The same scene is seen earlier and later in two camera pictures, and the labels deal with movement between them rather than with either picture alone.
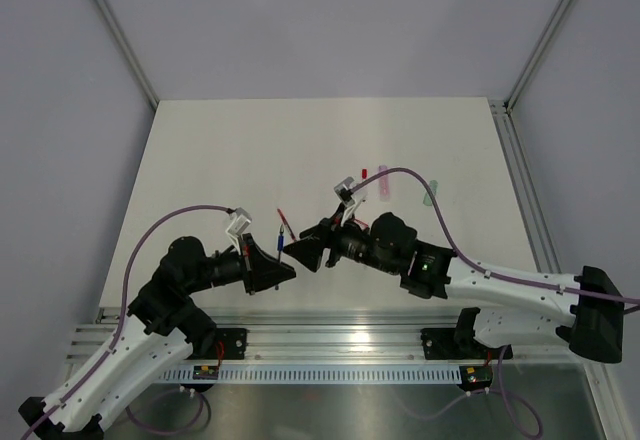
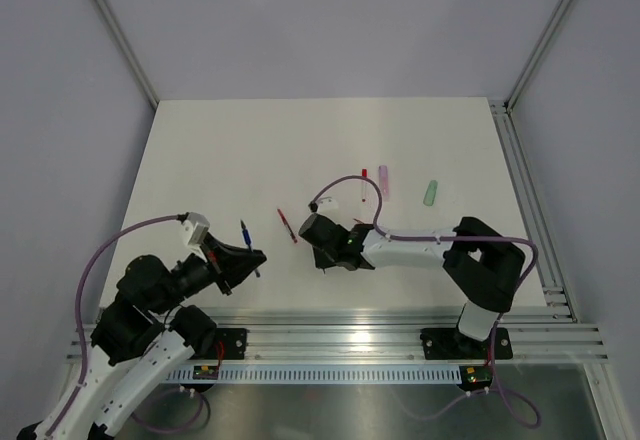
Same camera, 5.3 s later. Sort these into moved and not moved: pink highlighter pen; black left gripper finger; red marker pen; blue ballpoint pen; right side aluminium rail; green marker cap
Moved: blue ballpoint pen; black left gripper finger
Not moved: red marker pen; pink highlighter pen; right side aluminium rail; green marker cap
